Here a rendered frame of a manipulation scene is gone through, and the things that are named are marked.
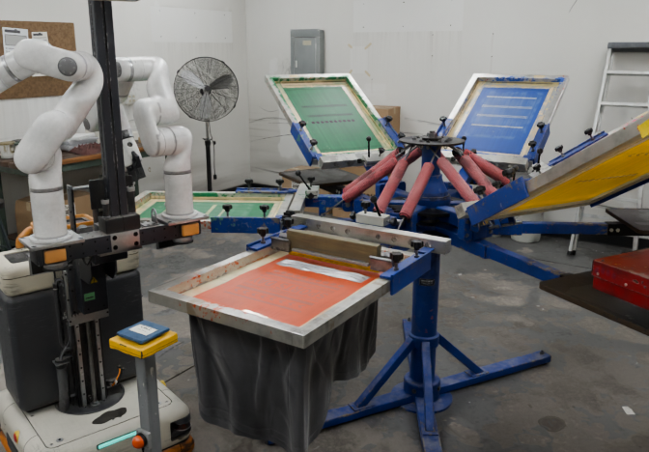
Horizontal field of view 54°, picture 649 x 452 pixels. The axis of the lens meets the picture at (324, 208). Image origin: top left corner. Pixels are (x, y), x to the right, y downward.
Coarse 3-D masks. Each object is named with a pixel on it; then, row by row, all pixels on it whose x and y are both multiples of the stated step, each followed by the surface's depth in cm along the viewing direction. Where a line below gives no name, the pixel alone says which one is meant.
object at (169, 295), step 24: (216, 264) 219; (240, 264) 226; (168, 288) 197; (192, 288) 206; (384, 288) 201; (192, 312) 186; (216, 312) 180; (240, 312) 179; (336, 312) 179; (264, 336) 172; (288, 336) 167; (312, 336) 168
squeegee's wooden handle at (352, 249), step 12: (300, 240) 233; (312, 240) 230; (324, 240) 227; (336, 240) 224; (348, 240) 222; (324, 252) 228; (336, 252) 225; (348, 252) 222; (360, 252) 219; (372, 252) 217
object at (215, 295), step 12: (276, 264) 230; (324, 264) 230; (240, 276) 217; (252, 276) 217; (216, 288) 206; (228, 288) 206; (216, 300) 196; (228, 300) 196; (240, 300) 196; (252, 300) 196
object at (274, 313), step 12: (312, 276) 217; (324, 276) 217; (372, 276) 217; (348, 288) 206; (324, 300) 196; (336, 300) 196; (264, 312) 187; (276, 312) 187; (288, 312) 187; (300, 312) 187; (312, 312) 187; (288, 324) 180; (300, 324) 180
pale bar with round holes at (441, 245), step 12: (300, 216) 261; (312, 216) 261; (312, 228) 258; (324, 228) 255; (336, 228) 252; (348, 228) 249; (360, 228) 245; (372, 228) 244; (384, 228) 244; (372, 240) 244; (384, 240) 241; (396, 240) 240; (408, 240) 235; (432, 240) 230; (444, 240) 228; (432, 252) 231; (444, 252) 228
